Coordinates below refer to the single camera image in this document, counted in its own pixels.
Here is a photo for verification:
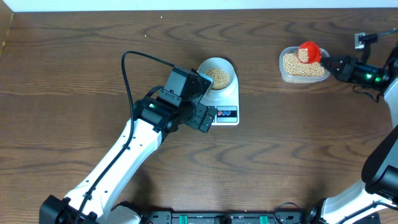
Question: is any clear plastic soybean container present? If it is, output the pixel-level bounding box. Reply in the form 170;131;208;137
279;47;330;84

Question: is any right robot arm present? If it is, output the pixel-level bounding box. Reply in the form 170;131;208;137
303;47;397;223

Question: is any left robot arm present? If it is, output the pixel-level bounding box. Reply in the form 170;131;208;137
39;96;217;223

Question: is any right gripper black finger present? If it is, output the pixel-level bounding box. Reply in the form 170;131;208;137
320;57;342;66
322;63;341;80

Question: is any white bowl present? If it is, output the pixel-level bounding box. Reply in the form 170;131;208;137
198;57;236;91

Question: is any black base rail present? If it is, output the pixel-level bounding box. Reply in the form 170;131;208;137
111;202;382;224

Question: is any white digital kitchen scale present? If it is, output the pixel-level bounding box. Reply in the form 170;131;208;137
200;74;239;126

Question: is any red measuring scoop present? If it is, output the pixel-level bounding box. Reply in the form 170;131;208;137
297;41;322;64

